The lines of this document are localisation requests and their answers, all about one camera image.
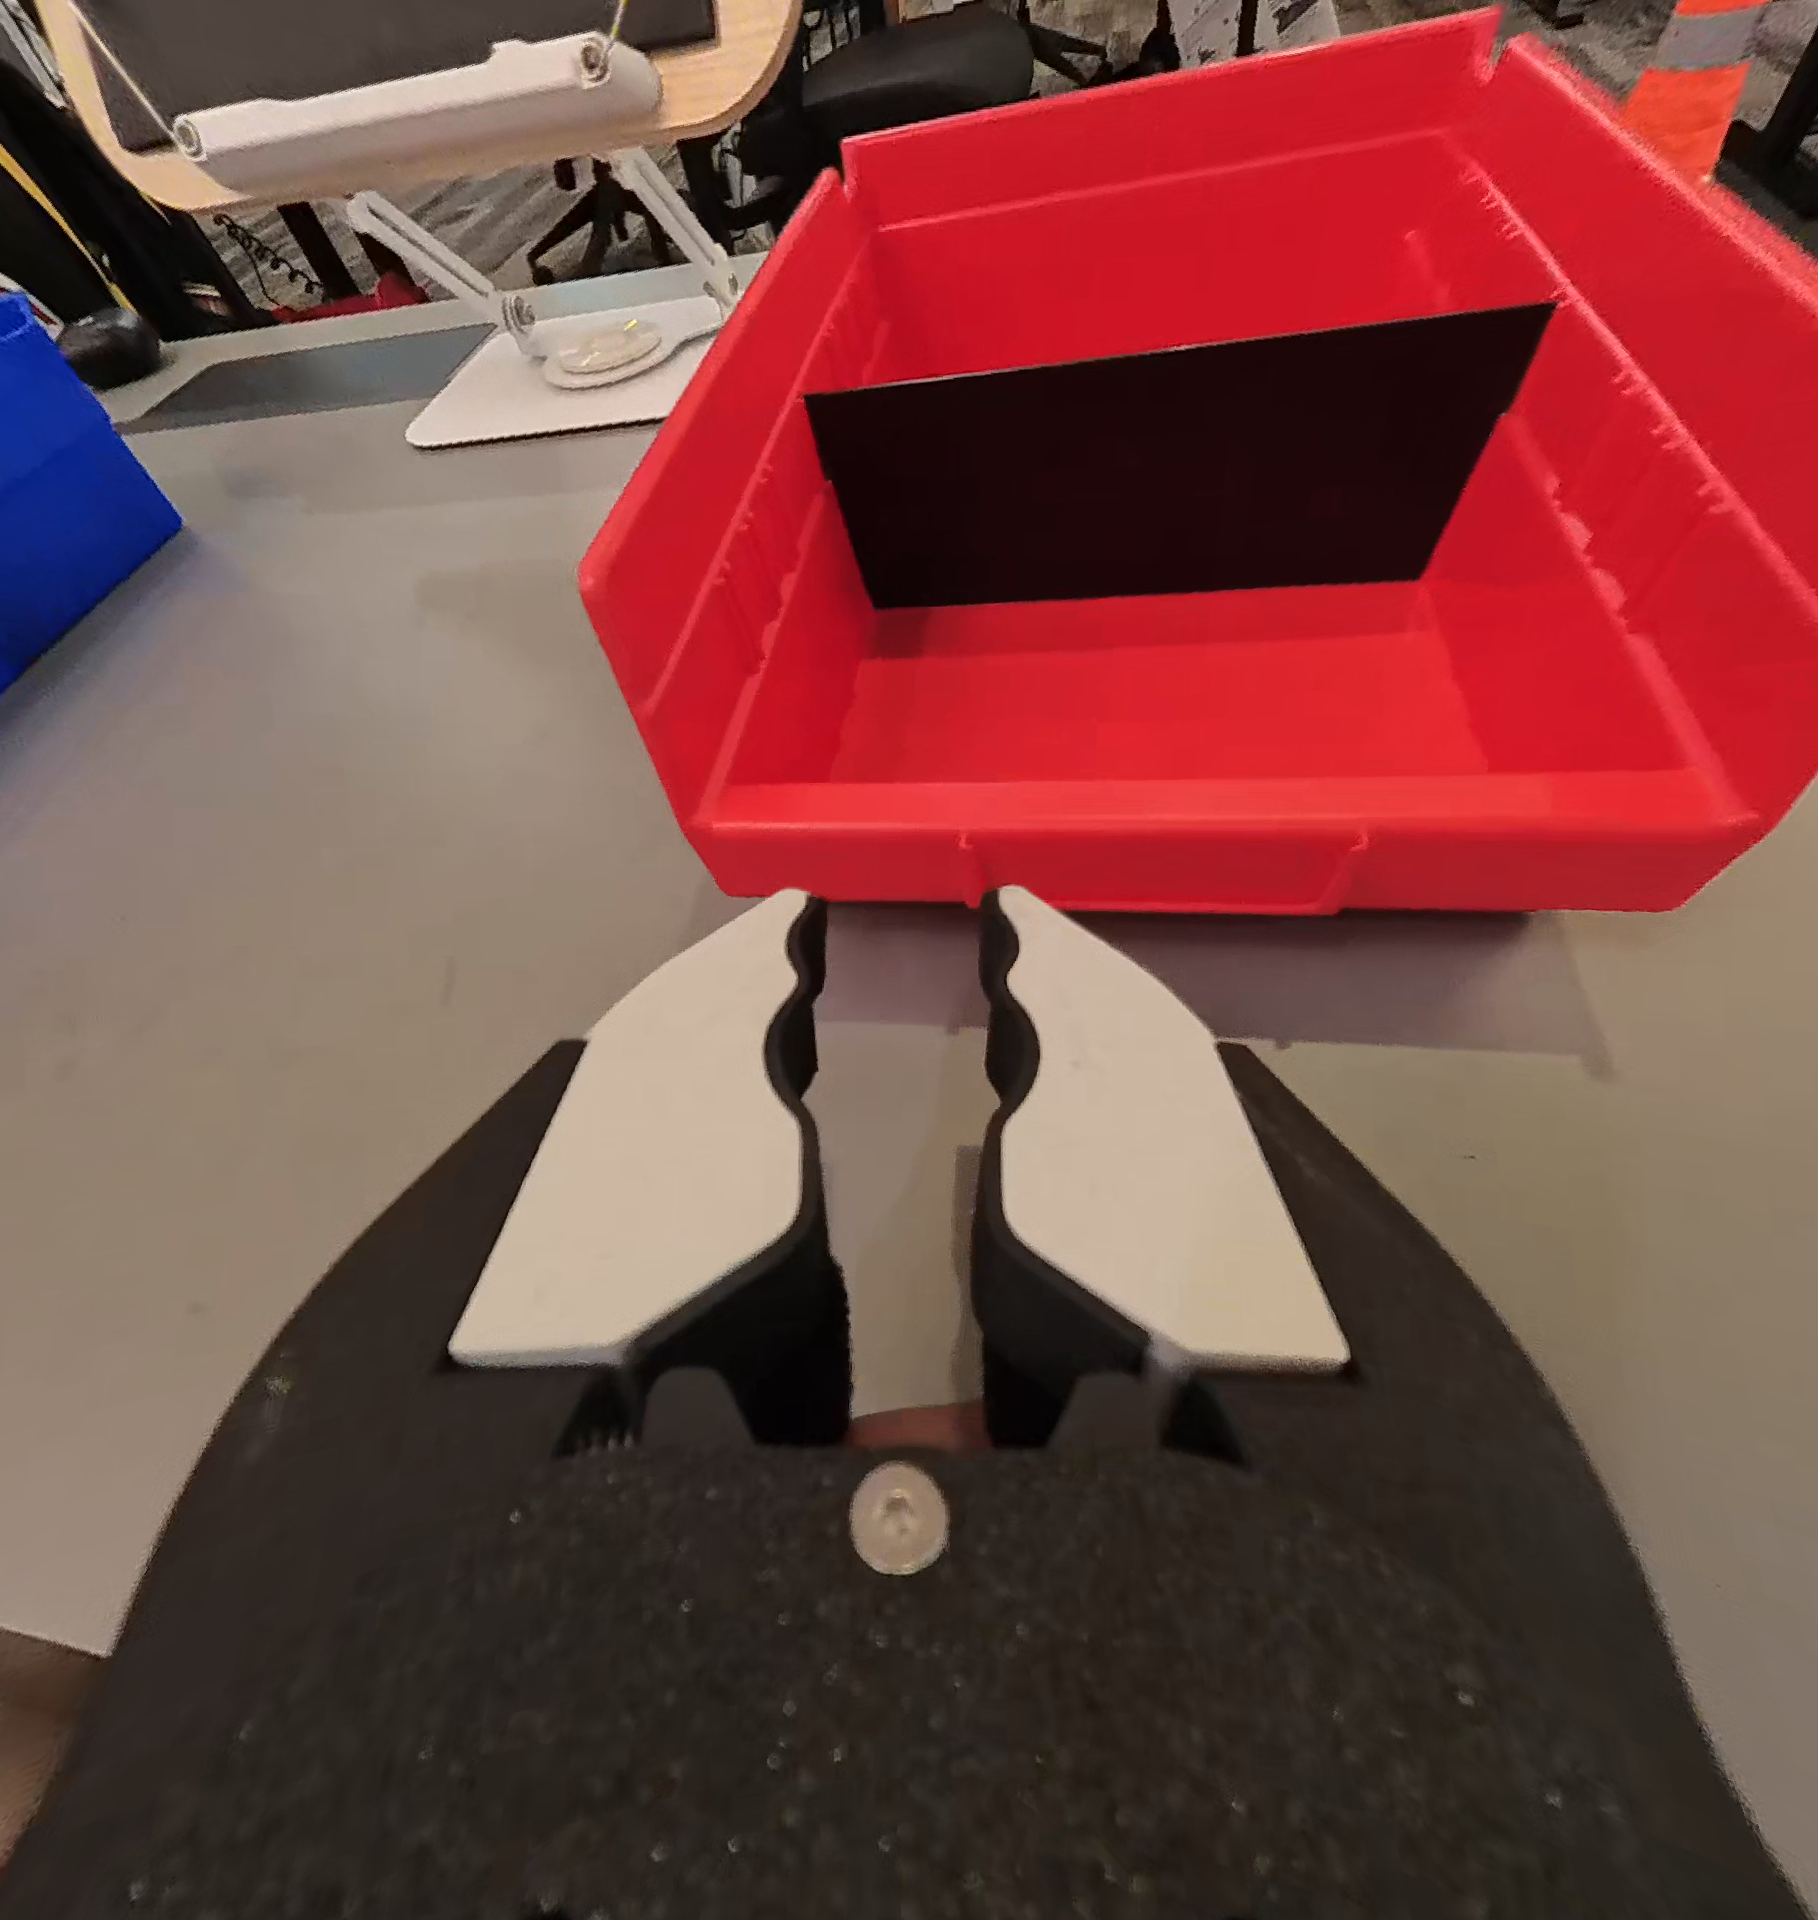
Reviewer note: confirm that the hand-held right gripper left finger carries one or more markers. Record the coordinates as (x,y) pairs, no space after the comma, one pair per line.
(655,1184)

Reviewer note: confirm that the grey desk flap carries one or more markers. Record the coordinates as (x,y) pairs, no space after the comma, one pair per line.
(293,382)

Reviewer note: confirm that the blue plastic bin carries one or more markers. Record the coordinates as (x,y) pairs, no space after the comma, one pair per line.
(39,512)

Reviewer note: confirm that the red plastic bin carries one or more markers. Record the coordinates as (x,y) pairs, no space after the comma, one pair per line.
(1225,721)

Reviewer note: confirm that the black bin divider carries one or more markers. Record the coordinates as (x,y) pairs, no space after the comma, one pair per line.
(1150,466)

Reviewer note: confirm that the beige trousers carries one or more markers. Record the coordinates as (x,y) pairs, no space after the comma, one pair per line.
(10,1771)

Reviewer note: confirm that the black office chair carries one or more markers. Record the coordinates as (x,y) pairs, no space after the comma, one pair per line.
(910,77)

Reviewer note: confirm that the black jacket yellow stripe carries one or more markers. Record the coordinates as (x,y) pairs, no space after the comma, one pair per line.
(39,197)

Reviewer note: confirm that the orange striped cone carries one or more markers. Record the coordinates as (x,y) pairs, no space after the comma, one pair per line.
(1691,89)

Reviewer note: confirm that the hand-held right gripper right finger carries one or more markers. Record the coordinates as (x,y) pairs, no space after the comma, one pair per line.
(1150,1184)

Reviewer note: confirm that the printed paper sheet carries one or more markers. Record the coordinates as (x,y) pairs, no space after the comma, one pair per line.
(1253,23)

